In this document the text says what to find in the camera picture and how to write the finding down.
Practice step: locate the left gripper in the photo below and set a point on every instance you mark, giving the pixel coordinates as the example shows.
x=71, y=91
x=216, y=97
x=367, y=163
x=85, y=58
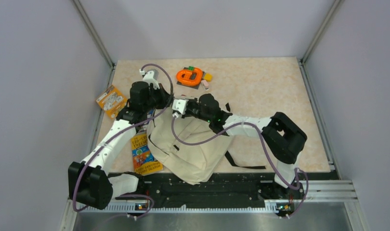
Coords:
x=166, y=98

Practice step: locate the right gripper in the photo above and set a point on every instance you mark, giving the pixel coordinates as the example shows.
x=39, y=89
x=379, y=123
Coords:
x=195, y=100

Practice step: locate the orange book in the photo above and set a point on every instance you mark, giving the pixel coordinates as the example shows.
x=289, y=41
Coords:
x=112, y=101

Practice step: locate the cream canvas backpack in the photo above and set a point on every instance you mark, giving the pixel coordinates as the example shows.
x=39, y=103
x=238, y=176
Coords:
x=180, y=148

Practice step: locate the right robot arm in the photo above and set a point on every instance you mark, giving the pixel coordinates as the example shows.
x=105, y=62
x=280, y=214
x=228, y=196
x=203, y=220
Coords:
x=278, y=134

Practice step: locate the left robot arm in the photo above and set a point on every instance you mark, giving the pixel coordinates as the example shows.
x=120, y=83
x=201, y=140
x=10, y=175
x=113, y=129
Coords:
x=89, y=181

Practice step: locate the pink white eraser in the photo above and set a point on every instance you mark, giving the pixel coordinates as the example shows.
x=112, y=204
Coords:
x=205, y=84

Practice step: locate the yellow toy block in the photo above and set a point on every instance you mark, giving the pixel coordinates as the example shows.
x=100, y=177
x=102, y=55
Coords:
x=208, y=77

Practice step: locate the orange plastic toy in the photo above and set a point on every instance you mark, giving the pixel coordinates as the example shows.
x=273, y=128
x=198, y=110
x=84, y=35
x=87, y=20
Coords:
x=185, y=73

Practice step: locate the yellow treehouse book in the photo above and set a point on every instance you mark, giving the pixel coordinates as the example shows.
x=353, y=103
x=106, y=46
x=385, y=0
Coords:
x=144, y=163

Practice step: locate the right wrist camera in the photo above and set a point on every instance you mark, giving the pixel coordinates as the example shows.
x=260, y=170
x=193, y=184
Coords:
x=179, y=107

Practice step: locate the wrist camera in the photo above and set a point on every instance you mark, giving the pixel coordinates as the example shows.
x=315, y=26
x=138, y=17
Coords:
x=150, y=77
x=179, y=107

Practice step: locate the grey toy base plate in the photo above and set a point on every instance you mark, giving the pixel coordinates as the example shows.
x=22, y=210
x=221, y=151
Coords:
x=189, y=83

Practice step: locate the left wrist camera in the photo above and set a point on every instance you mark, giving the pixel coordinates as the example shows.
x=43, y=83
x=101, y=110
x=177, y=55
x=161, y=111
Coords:
x=150, y=77

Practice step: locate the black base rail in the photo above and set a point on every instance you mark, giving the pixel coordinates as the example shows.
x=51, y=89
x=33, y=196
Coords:
x=222, y=190

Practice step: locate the aluminium frame rail left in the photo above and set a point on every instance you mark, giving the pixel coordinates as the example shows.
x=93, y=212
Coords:
x=105, y=79

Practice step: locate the aluminium frame rail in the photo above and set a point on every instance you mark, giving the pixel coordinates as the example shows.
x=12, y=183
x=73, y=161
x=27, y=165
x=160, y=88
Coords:
x=337, y=187
x=105, y=79

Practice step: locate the aluminium frame rail right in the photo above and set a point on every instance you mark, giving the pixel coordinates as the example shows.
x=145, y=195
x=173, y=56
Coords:
x=337, y=187

